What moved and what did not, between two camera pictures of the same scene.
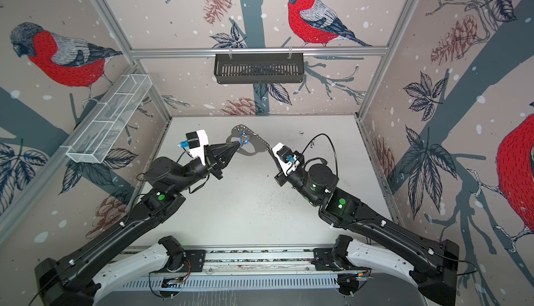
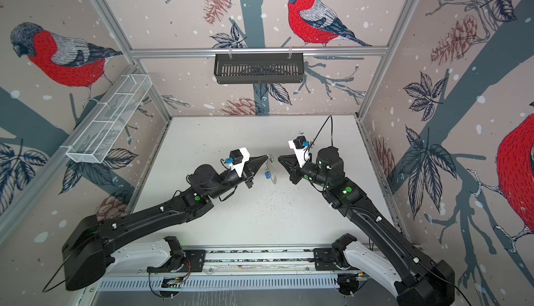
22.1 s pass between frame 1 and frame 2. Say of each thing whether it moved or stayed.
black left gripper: moved
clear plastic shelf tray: stayed
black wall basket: stayed
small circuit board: stayed
